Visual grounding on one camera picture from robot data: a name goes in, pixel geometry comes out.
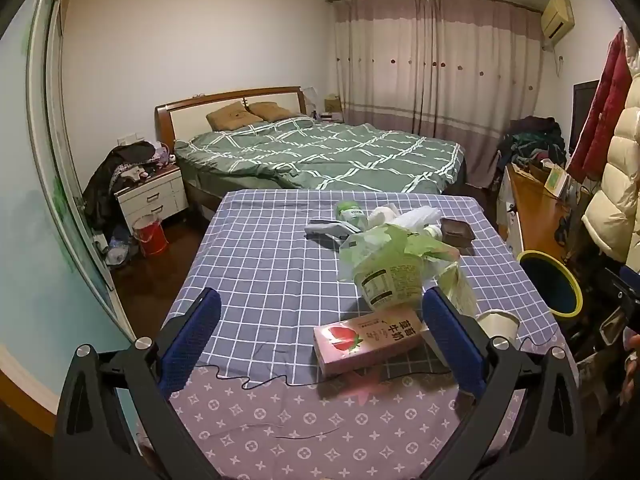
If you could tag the pile of dark clothes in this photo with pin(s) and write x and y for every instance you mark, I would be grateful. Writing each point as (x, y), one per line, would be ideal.
(115, 170)

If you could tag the brown pillow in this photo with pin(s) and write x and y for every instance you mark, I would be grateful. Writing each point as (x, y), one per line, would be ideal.
(232, 116)
(272, 111)

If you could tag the cream puffer jacket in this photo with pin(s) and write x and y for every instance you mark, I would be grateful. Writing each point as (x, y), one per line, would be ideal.
(620, 185)

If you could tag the green snack bag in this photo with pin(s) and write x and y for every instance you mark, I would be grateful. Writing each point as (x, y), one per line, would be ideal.
(395, 270)

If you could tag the sliding wardrobe door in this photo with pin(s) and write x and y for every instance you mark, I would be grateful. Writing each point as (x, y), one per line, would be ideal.
(55, 185)

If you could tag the black television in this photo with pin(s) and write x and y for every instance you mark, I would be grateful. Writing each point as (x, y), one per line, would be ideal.
(584, 110)

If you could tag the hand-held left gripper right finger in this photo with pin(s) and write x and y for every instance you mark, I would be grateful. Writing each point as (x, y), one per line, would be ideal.
(452, 340)

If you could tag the clear bottle with green label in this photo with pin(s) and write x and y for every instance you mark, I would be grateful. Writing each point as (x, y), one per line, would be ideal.
(350, 211)

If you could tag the wooden bed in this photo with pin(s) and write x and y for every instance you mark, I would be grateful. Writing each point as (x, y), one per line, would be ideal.
(235, 97)

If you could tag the blue bin with yellow rim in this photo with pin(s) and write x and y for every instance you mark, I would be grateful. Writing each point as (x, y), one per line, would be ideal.
(545, 285)

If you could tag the beige air conditioner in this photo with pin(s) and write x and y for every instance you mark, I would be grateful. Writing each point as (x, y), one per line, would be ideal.
(557, 19)

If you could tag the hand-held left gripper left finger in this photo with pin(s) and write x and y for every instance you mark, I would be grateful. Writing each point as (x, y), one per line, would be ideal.
(192, 340)

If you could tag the white paper cup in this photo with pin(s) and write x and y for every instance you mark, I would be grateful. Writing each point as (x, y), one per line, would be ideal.
(495, 324)

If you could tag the red bucket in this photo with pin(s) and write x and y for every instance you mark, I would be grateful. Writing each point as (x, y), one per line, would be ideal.
(149, 237)

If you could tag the person's right hand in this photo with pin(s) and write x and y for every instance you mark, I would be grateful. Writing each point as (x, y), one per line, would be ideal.
(633, 365)

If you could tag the white wall socket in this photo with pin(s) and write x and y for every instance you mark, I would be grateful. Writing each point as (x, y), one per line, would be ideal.
(130, 138)

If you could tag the white nightstand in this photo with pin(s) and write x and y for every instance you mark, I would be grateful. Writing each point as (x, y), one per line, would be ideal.
(150, 197)

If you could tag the pink and beige curtain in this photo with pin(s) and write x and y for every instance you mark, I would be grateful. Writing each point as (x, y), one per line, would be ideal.
(425, 70)

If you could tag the plastic bags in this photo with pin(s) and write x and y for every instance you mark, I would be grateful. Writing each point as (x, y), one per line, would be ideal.
(117, 252)

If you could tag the brown plastic tray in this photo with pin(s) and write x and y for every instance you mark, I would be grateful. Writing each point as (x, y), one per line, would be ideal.
(457, 232)

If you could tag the heap of mixed clothes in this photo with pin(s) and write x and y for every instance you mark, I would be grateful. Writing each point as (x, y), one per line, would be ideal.
(530, 140)

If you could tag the grey and blue pouch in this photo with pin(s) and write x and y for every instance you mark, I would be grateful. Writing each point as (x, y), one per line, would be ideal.
(330, 230)

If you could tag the green checked duvet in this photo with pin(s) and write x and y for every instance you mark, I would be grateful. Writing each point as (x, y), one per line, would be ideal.
(325, 155)

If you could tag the red coat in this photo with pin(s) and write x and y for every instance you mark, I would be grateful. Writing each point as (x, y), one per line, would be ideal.
(602, 115)

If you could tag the green and white box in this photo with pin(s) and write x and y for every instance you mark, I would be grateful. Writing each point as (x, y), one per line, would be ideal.
(556, 180)

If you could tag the pink strawberry milk carton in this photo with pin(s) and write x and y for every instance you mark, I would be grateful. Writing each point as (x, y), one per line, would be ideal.
(365, 342)

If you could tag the white tissue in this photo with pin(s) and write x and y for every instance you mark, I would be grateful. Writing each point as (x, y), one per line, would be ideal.
(417, 219)

